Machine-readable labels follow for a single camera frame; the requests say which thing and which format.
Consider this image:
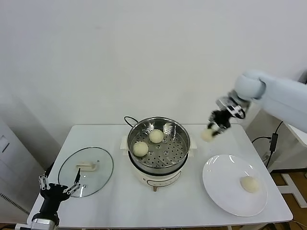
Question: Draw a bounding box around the glass lid with cream handle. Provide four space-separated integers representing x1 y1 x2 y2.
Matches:
58 147 114 198

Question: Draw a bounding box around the white round plate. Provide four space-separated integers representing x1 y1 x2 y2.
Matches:
201 154 269 217

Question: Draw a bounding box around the perforated steel steamer basket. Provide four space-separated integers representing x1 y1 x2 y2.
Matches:
126 116 190 173

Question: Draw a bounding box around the black cooker power cord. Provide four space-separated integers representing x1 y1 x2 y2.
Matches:
124 116 141 127

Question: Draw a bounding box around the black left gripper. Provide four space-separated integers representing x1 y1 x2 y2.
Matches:
32 162 82 215

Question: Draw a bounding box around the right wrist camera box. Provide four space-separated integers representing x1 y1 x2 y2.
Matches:
215 97 242 115

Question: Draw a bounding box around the black cable with adapter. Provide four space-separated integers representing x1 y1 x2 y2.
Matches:
251 121 283 168

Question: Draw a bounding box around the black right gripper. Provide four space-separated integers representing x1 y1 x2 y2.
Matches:
207 109 232 137

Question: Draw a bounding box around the white cabinet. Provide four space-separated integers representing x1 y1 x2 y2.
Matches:
0 116 48 215

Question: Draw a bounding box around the white desk base frame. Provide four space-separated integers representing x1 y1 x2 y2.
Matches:
268 167 307 209

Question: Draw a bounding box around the cream electric cooker pot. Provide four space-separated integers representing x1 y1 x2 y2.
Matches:
119 134 198 192

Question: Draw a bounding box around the white side desk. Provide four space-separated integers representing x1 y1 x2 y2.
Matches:
286 123 307 147

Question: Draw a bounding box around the white steamed baozi bun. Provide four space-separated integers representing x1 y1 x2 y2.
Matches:
200 128 215 142
133 141 149 157
149 129 165 144
240 176 260 193

